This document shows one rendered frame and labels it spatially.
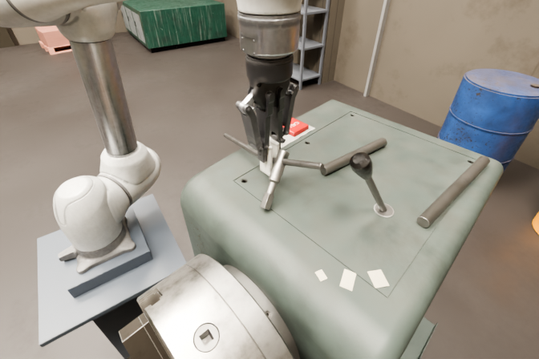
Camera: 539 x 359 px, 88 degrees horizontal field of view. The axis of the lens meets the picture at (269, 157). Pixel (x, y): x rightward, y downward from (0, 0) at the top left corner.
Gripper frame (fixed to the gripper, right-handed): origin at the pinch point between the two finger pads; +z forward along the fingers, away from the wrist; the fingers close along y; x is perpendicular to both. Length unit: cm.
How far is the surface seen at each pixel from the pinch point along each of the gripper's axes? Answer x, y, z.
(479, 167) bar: 29.7, -33.0, 4.0
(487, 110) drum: 11, -209, 61
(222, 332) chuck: 15.9, 24.3, 8.3
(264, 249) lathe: 11.2, 12.1, 6.8
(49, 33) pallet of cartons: -659, -64, 94
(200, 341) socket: 14.8, 27.1, 8.2
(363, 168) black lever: 18.8, -0.7, -7.6
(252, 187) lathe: -0.7, 4.2, 6.0
